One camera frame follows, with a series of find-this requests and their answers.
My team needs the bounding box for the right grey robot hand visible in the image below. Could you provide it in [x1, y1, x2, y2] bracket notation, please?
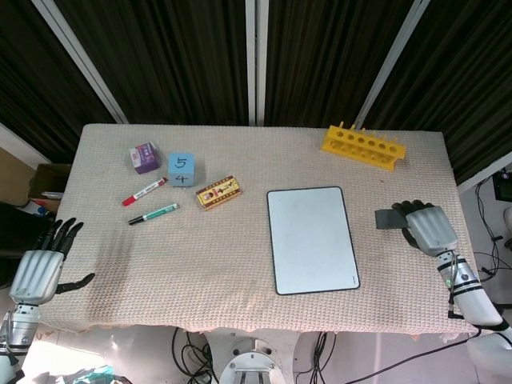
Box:
[390, 199, 460, 257]

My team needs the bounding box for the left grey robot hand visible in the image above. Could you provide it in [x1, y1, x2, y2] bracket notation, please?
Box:
[8, 218, 96, 306]

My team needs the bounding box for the dark grey whiteboard eraser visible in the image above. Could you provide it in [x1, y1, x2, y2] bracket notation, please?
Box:
[374, 208, 413, 230]

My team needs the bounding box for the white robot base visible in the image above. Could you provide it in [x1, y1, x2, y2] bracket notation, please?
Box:
[203, 327, 301, 384]

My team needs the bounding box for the white whiteboard with black rim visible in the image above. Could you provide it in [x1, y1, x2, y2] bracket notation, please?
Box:
[266, 186, 361, 296]

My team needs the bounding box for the red marker pen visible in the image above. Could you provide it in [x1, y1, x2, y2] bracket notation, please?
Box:
[122, 177, 169, 208]

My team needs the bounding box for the brown cardboard box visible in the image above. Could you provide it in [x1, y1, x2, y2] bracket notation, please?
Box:
[27, 162, 73, 213]

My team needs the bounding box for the yellow test tube rack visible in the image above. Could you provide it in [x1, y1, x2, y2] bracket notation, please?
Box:
[319, 122, 407, 172]

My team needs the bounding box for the teal plastic bag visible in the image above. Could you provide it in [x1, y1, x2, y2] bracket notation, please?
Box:
[67, 364, 116, 384]

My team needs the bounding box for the green marker with black cap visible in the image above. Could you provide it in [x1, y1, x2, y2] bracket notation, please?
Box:
[127, 203, 180, 226]

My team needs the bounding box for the purple and white box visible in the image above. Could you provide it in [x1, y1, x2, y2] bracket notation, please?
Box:
[128, 142, 162, 175]

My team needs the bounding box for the beige waffle tablecloth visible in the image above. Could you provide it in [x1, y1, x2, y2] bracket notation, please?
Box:
[38, 122, 481, 339]

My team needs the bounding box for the blue numbered cube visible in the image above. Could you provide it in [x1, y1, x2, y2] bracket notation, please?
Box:
[166, 152, 196, 188]

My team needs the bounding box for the yellow and red card box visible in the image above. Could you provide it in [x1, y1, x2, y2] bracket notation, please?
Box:
[195, 175, 243, 213]

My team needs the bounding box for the black pleated curtain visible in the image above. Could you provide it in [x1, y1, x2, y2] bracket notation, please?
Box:
[0, 0, 512, 185]

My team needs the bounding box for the black cable bundle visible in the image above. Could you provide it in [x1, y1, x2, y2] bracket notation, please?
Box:
[171, 326, 215, 384]
[474, 175, 512, 283]

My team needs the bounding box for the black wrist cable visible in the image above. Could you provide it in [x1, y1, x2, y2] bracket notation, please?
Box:
[446, 251, 465, 320]

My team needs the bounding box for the black floor cable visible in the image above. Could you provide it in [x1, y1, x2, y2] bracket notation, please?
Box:
[351, 331, 483, 384]

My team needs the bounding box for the white frame post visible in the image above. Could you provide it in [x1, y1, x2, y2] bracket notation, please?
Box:
[31, 0, 129, 123]
[354, 0, 431, 126]
[244, 0, 267, 126]

